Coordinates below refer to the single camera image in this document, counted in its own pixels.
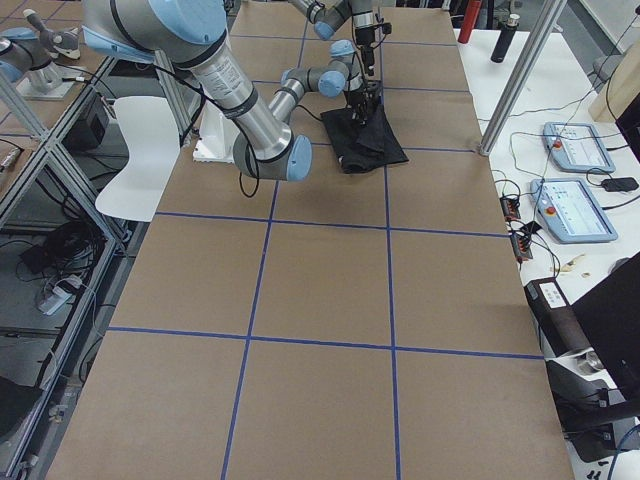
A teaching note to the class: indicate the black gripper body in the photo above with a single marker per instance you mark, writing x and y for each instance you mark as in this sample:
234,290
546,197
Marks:
356,98
364,36

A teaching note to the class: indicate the black graphic t-shirt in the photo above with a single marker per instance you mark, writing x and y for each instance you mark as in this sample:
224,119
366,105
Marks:
361,148

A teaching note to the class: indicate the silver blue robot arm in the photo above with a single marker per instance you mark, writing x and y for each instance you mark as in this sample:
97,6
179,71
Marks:
193,35
365,23

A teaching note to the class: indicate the red bottle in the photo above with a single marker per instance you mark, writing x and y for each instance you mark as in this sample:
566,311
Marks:
470,19

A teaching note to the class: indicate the black water bottle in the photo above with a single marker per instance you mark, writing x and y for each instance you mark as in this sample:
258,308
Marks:
505,38

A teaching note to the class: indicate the black orange terminal block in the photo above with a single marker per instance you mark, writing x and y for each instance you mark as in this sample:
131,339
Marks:
519,233

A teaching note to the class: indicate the white plastic chair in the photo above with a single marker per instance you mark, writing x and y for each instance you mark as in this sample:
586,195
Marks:
151,135

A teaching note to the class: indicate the upper teach pendant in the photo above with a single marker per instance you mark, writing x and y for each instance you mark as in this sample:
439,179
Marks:
577,147

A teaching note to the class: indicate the teach pendant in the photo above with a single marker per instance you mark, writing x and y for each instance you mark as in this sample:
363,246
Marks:
577,147
570,212

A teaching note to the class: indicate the brown paper table cover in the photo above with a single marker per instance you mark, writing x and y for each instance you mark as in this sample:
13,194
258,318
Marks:
370,326

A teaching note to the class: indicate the lower teach pendant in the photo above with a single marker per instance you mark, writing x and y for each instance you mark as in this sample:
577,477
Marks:
570,212

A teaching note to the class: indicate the black power adapter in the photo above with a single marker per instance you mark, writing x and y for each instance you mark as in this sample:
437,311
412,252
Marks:
619,184

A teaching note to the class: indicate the black monitor stand device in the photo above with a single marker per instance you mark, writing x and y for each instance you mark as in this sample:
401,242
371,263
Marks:
594,376

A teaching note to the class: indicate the white power strip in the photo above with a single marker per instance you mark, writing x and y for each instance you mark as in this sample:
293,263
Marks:
59,294

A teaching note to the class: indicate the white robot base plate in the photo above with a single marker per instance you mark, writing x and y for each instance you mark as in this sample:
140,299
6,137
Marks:
216,137

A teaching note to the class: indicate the aluminium frame post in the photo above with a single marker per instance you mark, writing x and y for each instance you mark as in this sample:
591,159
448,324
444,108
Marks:
535,42

